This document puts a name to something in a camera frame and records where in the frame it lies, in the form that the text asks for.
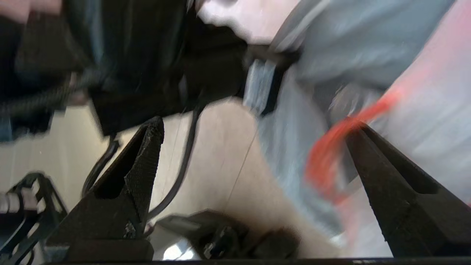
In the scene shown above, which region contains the used trash bag red print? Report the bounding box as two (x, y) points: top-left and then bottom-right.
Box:
(243, 0), (471, 258)

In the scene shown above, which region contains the thin black left gripper cable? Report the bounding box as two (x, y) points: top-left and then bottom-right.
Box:
(147, 105), (203, 221)

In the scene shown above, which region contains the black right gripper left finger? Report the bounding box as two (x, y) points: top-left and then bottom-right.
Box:
(44, 117), (165, 261)

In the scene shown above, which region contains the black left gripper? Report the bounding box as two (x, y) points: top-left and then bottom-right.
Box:
(184, 26), (298, 114)

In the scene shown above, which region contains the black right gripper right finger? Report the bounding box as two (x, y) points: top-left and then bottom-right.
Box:
(346, 123), (471, 257)

